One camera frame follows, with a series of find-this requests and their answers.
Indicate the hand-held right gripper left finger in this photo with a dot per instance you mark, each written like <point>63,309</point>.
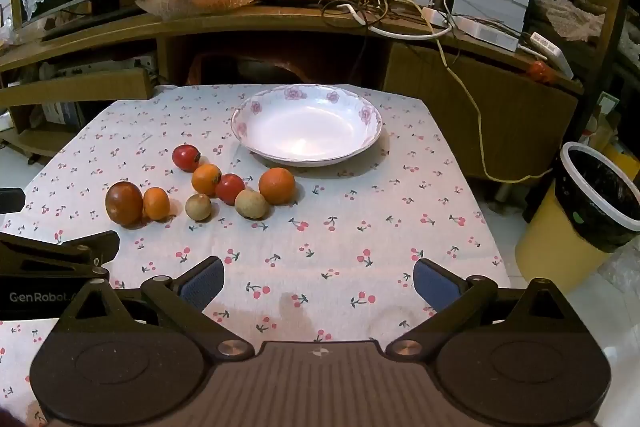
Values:
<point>202,284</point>

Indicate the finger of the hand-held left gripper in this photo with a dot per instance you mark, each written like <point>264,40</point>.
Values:
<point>75,252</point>
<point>10,201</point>

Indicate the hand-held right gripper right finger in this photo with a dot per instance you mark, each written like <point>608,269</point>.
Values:
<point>436,284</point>

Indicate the dark red plum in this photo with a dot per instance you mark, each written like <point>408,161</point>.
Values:
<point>124,204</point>

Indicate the round brown kiwi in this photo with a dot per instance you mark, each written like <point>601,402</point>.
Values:
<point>198,207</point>

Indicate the small orange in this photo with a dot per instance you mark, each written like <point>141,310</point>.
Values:
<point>156,204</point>

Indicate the oval brown kiwi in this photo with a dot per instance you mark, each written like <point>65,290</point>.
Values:
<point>251,204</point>

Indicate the medium orange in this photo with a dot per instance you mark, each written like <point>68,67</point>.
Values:
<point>206,180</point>

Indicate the large orange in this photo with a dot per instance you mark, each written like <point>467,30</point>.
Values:
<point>277,186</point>

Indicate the red tomato with stem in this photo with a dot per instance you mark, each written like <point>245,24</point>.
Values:
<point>186,158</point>

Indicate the white floral plate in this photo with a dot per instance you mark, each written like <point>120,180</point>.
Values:
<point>305,127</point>

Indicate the yellow bucket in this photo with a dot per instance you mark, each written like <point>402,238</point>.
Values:
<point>547,247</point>

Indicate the cherry-printed tablecloth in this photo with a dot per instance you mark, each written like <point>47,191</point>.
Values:
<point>325,232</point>

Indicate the wooden television cabinet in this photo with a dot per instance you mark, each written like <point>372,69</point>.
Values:
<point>425,72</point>

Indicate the small red-orange object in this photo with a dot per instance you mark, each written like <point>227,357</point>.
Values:
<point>540,72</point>

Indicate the white flat device box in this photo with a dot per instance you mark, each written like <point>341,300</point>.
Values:
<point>492,34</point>

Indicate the long white power strip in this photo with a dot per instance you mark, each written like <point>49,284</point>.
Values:
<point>552,54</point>

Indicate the black plug adapter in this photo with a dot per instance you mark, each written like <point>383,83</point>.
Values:
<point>440,3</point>

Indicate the white crumpled cloth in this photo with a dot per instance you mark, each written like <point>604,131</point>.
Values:
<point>572,19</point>

